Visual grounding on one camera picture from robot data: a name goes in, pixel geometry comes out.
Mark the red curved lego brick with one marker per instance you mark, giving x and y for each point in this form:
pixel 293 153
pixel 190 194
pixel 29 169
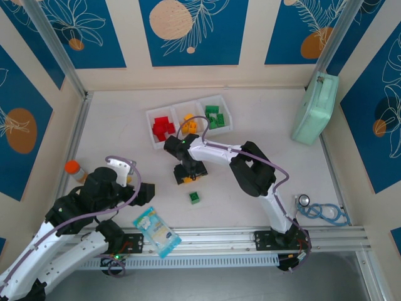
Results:
pixel 170 127

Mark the aluminium table side rail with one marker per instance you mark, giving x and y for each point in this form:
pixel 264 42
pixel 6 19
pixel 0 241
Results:
pixel 75 141
pixel 335 175

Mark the yellow lego brick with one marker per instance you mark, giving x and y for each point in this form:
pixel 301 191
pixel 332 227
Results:
pixel 188 180
pixel 189 117
pixel 185 127
pixel 194 127

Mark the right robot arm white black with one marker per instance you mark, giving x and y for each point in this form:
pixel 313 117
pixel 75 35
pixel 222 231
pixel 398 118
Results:
pixel 213 152

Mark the blue stethoscope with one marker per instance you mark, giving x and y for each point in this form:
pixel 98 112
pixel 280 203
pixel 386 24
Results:
pixel 326 210

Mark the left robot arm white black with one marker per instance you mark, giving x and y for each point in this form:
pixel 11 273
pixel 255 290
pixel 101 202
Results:
pixel 81 251

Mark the aluminium cross rail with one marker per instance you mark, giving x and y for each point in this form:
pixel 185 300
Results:
pixel 213 238

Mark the mint green zip case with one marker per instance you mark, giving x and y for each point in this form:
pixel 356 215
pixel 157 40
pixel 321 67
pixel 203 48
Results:
pixel 314 113

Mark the aluminium frame post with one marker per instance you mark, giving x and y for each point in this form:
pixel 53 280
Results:
pixel 56 47
pixel 340 40

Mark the wet wipes packet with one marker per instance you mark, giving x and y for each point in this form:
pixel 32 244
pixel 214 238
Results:
pixel 156 232

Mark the orange-capped bottle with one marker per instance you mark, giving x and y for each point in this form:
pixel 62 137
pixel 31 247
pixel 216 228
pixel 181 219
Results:
pixel 75 169

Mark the white three-compartment container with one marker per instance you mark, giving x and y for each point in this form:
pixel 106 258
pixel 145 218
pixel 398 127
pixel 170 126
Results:
pixel 150 116

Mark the blue floral wall poster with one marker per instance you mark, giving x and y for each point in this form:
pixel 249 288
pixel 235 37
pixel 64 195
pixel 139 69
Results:
pixel 291 37
pixel 219 47
pixel 360 34
pixel 22 34
pixel 369 150
pixel 28 94
pixel 94 37

